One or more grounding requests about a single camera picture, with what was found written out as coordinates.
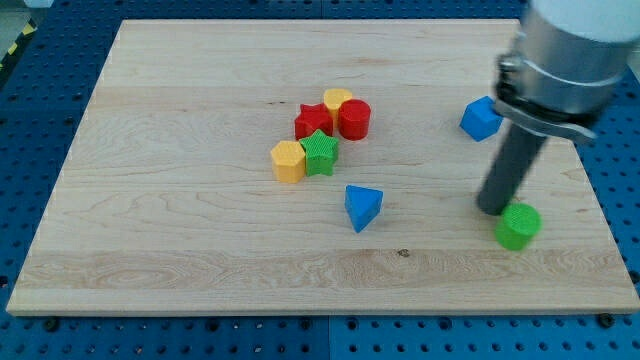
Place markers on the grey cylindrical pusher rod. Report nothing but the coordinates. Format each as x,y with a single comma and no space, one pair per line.
516,155

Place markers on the green cylinder block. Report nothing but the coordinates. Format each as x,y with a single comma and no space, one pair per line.
518,225

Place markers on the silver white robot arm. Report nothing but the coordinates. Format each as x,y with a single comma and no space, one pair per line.
564,63

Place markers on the green star block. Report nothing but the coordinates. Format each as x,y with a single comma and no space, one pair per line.
321,153

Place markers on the yellow hexagon block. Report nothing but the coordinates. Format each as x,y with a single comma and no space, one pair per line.
288,161

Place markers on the blue triangular prism block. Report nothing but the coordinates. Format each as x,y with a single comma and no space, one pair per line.
362,205

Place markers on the red star block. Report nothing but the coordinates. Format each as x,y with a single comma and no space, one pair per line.
312,118

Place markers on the red cylinder block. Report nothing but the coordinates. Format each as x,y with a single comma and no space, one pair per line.
354,118

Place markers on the light wooden board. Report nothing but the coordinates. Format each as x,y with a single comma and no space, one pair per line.
167,204

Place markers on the blue cube block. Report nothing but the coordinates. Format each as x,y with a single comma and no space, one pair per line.
479,119

